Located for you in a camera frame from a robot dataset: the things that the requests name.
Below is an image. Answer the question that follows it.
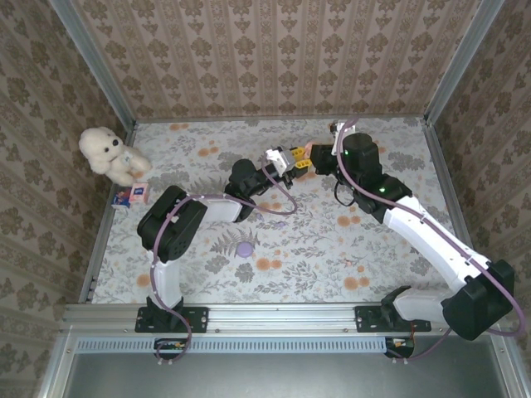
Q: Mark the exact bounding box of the floral patterned table mat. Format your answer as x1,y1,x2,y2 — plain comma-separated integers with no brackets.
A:
90,118,478,303

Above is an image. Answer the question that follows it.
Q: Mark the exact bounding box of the small pink tissue box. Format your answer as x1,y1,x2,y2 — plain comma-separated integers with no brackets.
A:
128,183,150,205

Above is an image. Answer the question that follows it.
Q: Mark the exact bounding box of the small blue box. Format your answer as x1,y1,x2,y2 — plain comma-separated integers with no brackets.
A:
112,188,132,210

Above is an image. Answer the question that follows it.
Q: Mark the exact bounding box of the white teddy bear plush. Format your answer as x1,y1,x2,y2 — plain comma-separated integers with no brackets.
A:
78,127,153,187

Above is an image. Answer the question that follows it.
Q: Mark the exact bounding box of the small circuit board with connectors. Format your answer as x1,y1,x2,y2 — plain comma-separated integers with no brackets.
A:
384,336,416,353
153,337,188,353

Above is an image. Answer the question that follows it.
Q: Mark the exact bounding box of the grey metal sheet panel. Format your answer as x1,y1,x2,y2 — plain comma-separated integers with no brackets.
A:
61,335,514,398

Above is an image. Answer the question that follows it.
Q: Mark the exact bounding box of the aluminium side rail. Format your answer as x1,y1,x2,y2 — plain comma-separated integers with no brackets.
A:
421,118,490,302
77,119,140,306

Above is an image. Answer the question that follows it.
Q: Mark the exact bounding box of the aluminium corner post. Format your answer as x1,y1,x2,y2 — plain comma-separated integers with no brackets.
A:
49,0,138,129
422,0,505,125

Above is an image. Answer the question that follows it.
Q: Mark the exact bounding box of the aluminium mounting rail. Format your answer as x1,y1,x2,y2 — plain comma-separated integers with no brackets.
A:
61,302,509,332

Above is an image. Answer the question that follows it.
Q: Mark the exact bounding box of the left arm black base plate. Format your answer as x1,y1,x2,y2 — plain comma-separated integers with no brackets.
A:
134,305,209,333

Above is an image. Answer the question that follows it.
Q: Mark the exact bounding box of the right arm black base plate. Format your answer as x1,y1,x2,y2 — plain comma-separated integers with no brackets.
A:
354,305,432,333

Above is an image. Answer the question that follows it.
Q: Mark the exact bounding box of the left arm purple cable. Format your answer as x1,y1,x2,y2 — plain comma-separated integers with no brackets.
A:
149,163,299,368

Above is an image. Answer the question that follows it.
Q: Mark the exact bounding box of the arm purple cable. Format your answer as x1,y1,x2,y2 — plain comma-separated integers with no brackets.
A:
334,117,527,366
149,163,299,368

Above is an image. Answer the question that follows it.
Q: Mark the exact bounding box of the grey slotted cable duct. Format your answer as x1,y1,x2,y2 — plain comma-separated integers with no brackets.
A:
76,336,385,354

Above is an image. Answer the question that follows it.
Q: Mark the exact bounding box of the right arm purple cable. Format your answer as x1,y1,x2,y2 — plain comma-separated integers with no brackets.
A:
334,117,527,366

